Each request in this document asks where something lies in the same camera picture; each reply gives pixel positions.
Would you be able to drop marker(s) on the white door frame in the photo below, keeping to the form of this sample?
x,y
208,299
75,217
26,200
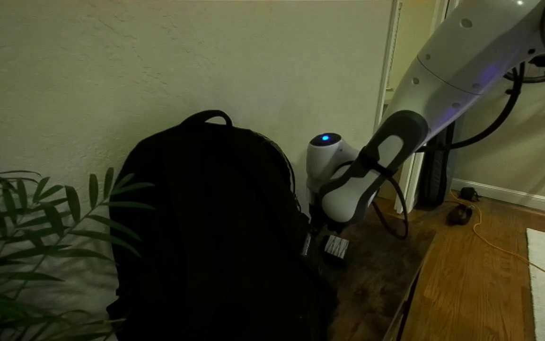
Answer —
x,y
388,62

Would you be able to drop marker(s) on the black upright stand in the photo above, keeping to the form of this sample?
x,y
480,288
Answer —
x,y
435,170

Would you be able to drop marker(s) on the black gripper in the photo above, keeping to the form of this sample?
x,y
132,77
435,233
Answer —
x,y
321,223

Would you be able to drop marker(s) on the green potted palm plant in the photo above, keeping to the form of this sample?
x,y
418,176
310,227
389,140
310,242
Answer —
x,y
26,252

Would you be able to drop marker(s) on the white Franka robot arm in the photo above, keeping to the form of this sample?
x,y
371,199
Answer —
x,y
461,56

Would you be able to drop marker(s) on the small black floor object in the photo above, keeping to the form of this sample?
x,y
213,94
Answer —
x,y
458,214

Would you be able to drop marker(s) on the black backpack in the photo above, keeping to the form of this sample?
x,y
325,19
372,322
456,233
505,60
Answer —
x,y
215,238

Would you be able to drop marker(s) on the small black floor plug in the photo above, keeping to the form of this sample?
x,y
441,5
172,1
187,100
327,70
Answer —
x,y
467,193

